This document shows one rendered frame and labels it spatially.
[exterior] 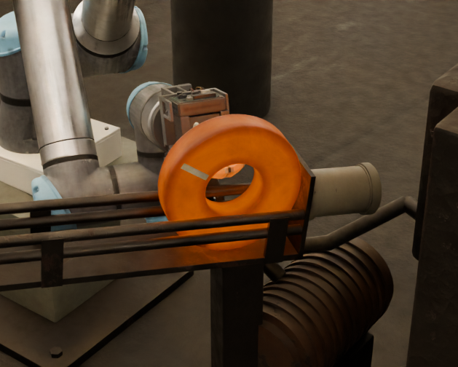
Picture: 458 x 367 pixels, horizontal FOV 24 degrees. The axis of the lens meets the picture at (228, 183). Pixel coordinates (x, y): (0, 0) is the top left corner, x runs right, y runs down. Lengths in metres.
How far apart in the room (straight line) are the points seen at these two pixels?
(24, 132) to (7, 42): 0.16
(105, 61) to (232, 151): 0.79
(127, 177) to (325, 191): 0.33
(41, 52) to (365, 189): 0.49
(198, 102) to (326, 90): 1.70
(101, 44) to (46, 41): 0.40
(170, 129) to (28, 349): 0.85
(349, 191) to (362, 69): 1.85
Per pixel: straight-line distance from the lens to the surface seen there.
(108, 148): 1.97
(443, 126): 0.94
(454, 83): 1.18
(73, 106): 1.42
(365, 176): 1.20
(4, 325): 2.07
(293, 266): 1.33
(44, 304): 2.05
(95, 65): 1.89
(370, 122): 2.75
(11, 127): 1.92
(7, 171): 1.93
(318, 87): 2.92
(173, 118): 1.25
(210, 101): 1.22
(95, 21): 1.77
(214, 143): 1.10
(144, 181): 1.41
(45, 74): 1.43
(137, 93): 1.43
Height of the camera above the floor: 1.32
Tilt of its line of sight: 32 degrees down
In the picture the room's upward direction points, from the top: straight up
